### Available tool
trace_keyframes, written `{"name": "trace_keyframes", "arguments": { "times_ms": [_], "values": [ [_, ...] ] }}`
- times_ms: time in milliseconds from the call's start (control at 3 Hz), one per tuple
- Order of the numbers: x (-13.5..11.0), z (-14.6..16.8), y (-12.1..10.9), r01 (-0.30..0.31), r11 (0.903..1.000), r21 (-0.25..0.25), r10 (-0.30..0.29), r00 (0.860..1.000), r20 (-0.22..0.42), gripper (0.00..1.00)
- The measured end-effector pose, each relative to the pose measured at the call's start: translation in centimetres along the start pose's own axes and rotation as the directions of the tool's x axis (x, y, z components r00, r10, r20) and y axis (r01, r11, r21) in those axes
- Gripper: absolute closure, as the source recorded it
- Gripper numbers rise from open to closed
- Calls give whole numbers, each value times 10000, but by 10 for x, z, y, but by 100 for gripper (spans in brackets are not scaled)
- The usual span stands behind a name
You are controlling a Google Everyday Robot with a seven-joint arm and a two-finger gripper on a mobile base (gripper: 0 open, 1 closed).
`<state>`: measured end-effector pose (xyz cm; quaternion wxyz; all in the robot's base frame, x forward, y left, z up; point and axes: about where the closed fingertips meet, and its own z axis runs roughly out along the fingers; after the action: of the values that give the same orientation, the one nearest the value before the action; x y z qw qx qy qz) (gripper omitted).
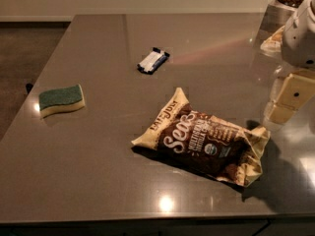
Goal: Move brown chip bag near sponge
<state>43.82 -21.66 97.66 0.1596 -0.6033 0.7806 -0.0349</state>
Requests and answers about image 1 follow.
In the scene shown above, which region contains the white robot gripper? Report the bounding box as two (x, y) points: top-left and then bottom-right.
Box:
(264, 0), (315, 124)

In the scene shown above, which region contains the brown chip bag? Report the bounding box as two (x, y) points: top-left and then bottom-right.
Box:
(132, 88), (270, 187)

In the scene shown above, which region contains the green and yellow sponge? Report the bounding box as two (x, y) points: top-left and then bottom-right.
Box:
(38, 85), (86, 118)

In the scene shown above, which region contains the pale snack packet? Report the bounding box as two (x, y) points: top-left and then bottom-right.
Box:
(260, 27), (284, 53)

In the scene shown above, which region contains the jar of brown nuts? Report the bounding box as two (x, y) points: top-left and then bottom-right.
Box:
(260, 0), (304, 33)

